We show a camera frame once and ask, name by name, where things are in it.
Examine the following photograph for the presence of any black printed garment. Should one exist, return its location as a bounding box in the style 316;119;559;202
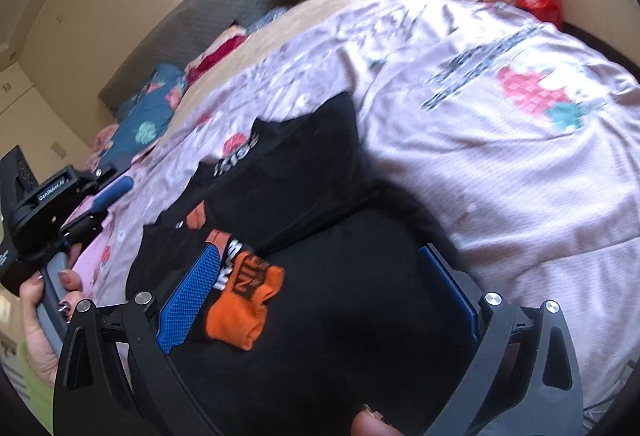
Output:
157;90;381;257

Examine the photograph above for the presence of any grey quilted headboard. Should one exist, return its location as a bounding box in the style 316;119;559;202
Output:
97;0;296;121

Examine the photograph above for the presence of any blue floral pillow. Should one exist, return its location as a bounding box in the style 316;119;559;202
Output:
97;63;188;171

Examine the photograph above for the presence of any person's left hand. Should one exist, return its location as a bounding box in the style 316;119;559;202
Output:
20;268;84;389

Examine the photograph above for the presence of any plain black cloth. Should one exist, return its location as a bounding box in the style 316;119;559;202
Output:
167;196;476;436

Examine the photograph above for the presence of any green cloth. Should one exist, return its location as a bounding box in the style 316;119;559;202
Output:
0;326;56;432

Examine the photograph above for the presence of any black and orange sock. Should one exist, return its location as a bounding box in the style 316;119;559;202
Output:
192;228;287;352
125;202;217;301

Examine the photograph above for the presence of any cream wardrobe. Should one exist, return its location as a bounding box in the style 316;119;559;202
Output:
0;43;108;177

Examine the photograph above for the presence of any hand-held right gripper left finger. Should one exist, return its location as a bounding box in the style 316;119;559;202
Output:
52;243;226;436

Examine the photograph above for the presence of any blue grey patterned cloth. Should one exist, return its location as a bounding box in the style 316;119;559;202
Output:
235;6;286;34

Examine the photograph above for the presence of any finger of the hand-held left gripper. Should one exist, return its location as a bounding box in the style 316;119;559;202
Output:
87;176;136;215
59;210;110;249

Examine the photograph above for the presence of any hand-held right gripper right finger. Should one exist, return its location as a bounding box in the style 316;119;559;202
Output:
417;243;586;436

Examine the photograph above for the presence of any person's right hand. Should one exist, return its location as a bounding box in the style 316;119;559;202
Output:
350;403;403;436

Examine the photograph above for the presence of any red plastic bag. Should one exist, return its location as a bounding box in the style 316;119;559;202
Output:
516;0;563;24

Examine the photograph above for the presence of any pink floral pillow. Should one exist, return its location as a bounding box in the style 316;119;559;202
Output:
82;123;121;171

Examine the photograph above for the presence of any beige bed sheet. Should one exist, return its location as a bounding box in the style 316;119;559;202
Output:
165;0;351;141

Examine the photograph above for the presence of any pink printed blanket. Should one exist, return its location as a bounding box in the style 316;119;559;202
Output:
75;0;640;427

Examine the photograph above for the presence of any red and pink cloth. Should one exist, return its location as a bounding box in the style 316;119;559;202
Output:
182;26;251;86

